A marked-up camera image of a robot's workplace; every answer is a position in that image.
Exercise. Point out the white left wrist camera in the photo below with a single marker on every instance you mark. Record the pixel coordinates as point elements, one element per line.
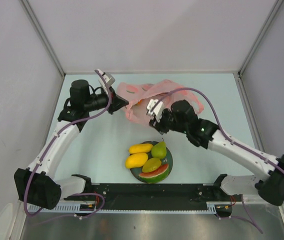
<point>106,80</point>

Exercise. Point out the aluminium frame rail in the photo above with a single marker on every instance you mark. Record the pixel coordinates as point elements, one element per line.
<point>30,13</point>

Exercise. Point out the red fake watermelon slice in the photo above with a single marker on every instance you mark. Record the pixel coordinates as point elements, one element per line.
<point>155,176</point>

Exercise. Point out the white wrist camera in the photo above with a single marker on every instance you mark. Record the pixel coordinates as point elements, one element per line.
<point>106,80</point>
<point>155,109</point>

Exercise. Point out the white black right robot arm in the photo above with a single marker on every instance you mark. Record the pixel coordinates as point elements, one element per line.
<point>267,179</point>

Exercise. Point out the pink plastic bag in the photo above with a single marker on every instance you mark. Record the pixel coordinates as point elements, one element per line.
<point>136,92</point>

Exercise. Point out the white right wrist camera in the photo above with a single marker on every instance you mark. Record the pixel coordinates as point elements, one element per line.
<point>155,109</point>

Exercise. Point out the yellow fake mango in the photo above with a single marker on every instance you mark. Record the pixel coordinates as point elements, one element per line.
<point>136,160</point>

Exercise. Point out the green fake guava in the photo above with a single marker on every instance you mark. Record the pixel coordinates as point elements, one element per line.
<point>159,150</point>

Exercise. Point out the yellow fake starfruit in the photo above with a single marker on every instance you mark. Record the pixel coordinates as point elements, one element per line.
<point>151,165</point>

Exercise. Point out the blue ceramic plate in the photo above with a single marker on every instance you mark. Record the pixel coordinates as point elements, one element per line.
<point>167,160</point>

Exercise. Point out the white slotted cable duct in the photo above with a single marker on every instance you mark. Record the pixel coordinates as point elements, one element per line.
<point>64,207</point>

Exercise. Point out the yellow fake banana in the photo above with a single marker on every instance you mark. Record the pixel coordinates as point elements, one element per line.
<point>140,148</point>

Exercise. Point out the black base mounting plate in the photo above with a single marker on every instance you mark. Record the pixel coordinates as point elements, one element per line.
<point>159,197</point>

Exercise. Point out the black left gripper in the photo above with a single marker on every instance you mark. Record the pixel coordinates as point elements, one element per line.
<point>116,102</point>

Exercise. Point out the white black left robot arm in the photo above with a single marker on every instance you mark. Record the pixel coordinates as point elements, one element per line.
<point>35,184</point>

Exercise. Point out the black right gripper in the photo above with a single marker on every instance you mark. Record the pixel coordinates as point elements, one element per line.
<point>158,126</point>

